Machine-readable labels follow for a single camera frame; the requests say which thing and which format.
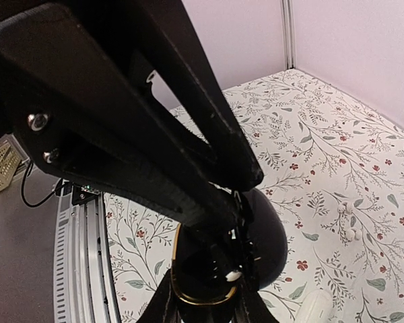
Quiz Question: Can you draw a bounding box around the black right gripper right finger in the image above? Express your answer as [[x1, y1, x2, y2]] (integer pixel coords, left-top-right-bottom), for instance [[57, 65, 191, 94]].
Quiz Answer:
[[234, 281, 279, 323]]

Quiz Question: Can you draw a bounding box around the black earbuds charging case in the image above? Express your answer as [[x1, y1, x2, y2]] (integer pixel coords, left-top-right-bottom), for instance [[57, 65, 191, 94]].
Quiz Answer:
[[171, 188, 288, 322]]

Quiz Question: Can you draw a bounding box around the white earbuds charging case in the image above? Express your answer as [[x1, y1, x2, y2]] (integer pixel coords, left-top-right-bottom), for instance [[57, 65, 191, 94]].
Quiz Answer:
[[294, 289, 333, 323]]

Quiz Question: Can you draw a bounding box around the left aluminium corner post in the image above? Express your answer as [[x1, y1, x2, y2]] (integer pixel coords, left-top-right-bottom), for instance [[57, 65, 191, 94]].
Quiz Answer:
[[280, 0, 296, 69]]

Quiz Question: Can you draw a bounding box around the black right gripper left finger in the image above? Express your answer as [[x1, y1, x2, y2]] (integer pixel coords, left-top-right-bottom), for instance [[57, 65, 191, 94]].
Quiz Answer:
[[143, 269, 182, 323]]

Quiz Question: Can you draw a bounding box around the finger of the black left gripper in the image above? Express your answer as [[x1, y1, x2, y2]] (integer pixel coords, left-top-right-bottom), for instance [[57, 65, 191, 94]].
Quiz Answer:
[[116, 1, 263, 191], [0, 3, 238, 235]]

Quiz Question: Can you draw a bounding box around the white wireless earbud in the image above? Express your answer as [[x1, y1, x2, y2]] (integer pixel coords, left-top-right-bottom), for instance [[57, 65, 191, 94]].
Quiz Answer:
[[345, 227, 362, 242], [337, 201, 354, 215]]

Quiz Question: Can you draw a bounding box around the floral patterned table mat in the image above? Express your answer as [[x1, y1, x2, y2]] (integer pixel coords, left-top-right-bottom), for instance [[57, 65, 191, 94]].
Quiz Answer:
[[102, 69, 404, 323]]

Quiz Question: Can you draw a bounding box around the yellow green plastic basket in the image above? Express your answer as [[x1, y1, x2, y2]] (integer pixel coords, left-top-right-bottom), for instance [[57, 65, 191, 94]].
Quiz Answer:
[[0, 136, 22, 192]]

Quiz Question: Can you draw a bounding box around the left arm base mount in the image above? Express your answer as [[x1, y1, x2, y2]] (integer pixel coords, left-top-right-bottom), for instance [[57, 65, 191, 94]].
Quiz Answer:
[[54, 179, 102, 205]]

